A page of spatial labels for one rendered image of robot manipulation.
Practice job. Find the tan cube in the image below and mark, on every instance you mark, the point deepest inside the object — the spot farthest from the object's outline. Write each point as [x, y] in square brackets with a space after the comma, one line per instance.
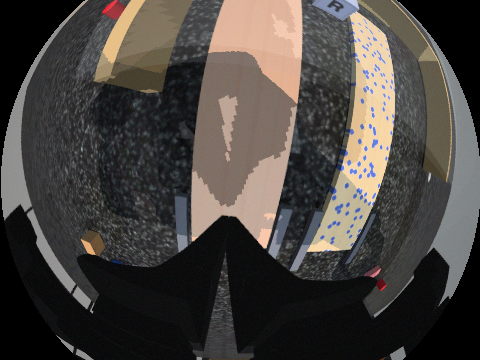
[93, 243]

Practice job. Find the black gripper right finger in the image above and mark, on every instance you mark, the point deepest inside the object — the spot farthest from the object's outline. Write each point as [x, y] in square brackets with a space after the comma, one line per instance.
[265, 295]

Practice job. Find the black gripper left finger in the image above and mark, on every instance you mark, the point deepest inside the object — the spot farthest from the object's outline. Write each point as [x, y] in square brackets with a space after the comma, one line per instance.
[180, 291]

